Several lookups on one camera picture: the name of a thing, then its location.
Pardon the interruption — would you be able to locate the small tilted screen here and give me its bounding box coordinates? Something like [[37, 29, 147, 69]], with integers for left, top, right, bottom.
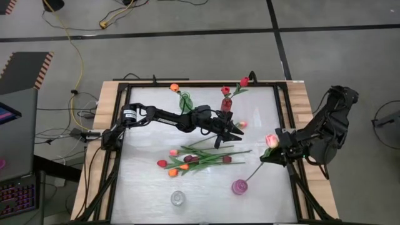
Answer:
[[0, 102, 23, 126]]

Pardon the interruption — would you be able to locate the pink ribbed glass vase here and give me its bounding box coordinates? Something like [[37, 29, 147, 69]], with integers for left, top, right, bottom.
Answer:
[[231, 179, 249, 196]]

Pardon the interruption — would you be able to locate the small black foam mat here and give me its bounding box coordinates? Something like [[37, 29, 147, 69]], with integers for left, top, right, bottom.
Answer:
[[0, 0, 18, 16]]

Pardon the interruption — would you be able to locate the yellow plug cable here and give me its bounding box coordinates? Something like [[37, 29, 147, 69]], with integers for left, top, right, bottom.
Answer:
[[99, 0, 136, 29]]

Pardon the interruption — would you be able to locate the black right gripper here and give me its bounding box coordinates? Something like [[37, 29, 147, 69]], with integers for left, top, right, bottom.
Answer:
[[259, 127, 309, 167]]

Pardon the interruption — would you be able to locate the black round stand base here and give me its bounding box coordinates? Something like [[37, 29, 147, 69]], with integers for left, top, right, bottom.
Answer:
[[42, 0, 66, 13]]

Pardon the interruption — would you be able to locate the large black foam mat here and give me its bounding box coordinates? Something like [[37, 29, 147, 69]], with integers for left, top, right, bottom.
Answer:
[[0, 51, 54, 95]]

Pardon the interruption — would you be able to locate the long yellow floor cable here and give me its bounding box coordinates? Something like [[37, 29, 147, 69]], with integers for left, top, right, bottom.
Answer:
[[42, 0, 85, 131]]

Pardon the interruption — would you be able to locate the clear embossed glass vase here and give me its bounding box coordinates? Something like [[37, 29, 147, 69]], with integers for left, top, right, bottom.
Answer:
[[170, 189, 188, 208]]

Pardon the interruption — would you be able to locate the black support beam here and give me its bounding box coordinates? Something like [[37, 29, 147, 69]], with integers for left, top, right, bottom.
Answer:
[[32, 154, 83, 184]]

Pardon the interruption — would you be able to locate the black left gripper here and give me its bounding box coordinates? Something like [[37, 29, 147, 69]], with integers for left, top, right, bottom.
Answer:
[[208, 111, 245, 149]]

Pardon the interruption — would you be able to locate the pink artificial tulip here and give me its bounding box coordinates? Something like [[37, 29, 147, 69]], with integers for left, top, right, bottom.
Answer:
[[245, 133, 280, 183], [169, 145, 235, 157], [187, 121, 249, 148]]

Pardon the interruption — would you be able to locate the red glass vase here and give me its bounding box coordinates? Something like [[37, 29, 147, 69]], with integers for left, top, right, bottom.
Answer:
[[220, 97, 234, 113]]

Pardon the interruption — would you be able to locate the dark red artificial tulip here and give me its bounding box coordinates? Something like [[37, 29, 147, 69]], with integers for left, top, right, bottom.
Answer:
[[170, 154, 233, 168], [183, 149, 253, 164], [191, 154, 248, 165]]

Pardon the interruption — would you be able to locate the backlit keyboard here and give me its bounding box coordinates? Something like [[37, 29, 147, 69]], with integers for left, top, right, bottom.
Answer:
[[0, 174, 41, 219]]

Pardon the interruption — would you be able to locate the green glass vase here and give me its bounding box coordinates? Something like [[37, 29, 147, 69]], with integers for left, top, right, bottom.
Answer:
[[179, 91, 194, 114]]

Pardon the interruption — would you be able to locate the black metal table frame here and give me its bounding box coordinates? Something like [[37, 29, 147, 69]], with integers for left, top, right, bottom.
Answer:
[[74, 81, 338, 225]]

